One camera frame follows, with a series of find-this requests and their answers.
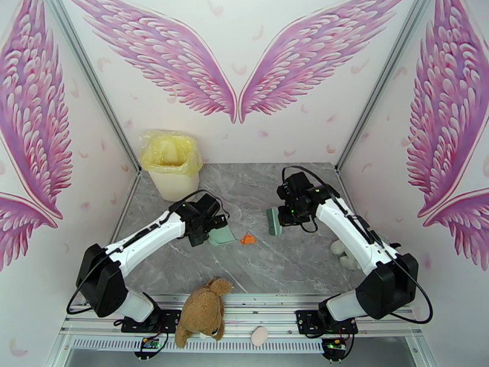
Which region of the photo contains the green hand brush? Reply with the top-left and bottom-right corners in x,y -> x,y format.
265,207 -> 286,237

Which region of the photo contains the green plastic dustpan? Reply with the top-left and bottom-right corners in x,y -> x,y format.
207,226 -> 238,248

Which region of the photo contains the cream plastic trash bin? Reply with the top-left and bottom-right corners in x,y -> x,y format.
146,163 -> 201,202

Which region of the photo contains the grey white husky plush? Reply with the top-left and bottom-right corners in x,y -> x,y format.
329,239 -> 402,272

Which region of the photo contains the brown plush rabbit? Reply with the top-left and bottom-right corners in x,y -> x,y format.
175,277 -> 233,349

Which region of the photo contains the yellow plastic bin liner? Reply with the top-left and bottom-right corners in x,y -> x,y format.
138,128 -> 204,176

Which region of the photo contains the pale pink egg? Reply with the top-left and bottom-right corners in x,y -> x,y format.
251,326 -> 270,346

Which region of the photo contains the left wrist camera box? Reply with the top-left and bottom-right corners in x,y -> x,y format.
196,193 -> 222,218

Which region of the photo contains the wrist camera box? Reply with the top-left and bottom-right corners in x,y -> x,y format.
278,172 -> 307,199
196,193 -> 222,218

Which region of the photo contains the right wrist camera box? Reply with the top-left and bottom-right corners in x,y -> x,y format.
278,172 -> 307,199

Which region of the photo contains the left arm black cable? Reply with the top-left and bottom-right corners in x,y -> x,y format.
66,189 -> 231,316

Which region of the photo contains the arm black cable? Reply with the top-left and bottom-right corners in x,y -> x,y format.
66,189 -> 231,316
281,165 -> 435,326

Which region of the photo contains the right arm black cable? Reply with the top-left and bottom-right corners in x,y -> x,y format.
281,165 -> 435,326

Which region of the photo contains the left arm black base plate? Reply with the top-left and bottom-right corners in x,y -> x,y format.
120,308 -> 183,335

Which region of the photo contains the aluminium rail frame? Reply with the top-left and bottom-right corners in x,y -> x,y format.
45,293 -> 433,367

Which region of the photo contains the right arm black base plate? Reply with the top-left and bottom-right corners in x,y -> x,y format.
296,309 -> 359,337

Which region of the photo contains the white perforated cable tray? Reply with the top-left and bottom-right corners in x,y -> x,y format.
72,337 -> 326,350

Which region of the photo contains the aluminium corner post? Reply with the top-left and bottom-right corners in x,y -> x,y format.
41,0 -> 143,172
336,0 -> 438,171

